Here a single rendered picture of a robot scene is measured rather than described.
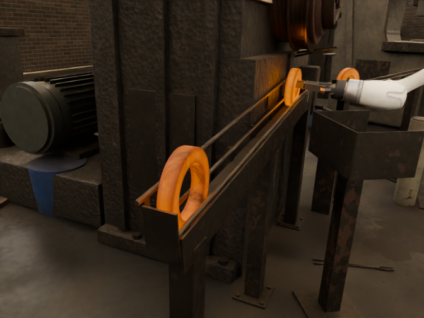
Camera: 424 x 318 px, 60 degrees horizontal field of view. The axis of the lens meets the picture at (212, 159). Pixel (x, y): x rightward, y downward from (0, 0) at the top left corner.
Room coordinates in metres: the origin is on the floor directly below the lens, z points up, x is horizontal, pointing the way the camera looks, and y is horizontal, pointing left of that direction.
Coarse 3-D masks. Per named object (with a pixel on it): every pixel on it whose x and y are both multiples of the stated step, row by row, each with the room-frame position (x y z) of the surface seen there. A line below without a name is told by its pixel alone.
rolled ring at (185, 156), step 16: (176, 160) 0.64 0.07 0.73; (192, 160) 0.67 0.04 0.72; (176, 176) 0.61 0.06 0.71; (192, 176) 0.74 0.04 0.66; (208, 176) 0.75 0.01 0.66; (160, 192) 0.60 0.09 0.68; (176, 192) 0.61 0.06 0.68; (192, 192) 0.73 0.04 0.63; (160, 208) 0.60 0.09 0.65; (176, 208) 0.61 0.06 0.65; (192, 208) 0.70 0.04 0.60
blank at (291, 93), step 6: (294, 72) 1.48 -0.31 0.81; (300, 72) 1.54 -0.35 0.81; (288, 78) 1.46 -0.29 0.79; (294, 78) 1.46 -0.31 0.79; (300, 78) 1.56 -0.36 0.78; (288, 84) 1.45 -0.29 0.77; (294, 84) 1.45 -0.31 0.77; (288, 90) 1.45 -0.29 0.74; (294, 90) 1.47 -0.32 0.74; (288, 96) 1.45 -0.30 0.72; (294, 96) 1.49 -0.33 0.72; (288, 102) 1.47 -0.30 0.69
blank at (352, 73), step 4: (348, 68) 2.05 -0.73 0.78; (352, 68) 2.05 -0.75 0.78; (340, 72) 2.05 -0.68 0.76; (344, 72) 2.03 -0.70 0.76; (348, 72) 2.04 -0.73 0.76; (352, 72) 2.05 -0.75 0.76; (356, 72) 2.07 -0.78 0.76; (340, 76) 2.02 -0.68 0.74; (344, 76) 2.02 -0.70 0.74; (348, 76) 2.04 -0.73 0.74; (352, 76) 2.06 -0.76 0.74; (356, 76) 2.07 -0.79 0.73
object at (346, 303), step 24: (312, 120) 1.18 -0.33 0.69; (336, 120) 1.20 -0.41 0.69; (360, 120) 1.22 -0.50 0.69; (312, 144) 1.16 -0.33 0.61; (336, 144) 1.02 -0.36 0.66; (360, 144) 0.93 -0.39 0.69; (384, 144) 0.95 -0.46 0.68; (408, 144) 0.96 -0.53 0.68; (336, 168) 1.00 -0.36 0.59; (360, 168) 0.94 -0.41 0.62; (384, 168) 0.95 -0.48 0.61; (408, 168) 0.96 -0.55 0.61; (336, 192) 1.11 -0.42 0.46; (360, 192) 1.08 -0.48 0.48; (336, 216) 1.09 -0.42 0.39; (336, 240) 1.07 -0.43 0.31; (336, 264) 1.07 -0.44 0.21; (336, 288) 1.07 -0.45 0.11; (312, 312) 1.06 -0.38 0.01; (336, 312) 1.07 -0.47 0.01
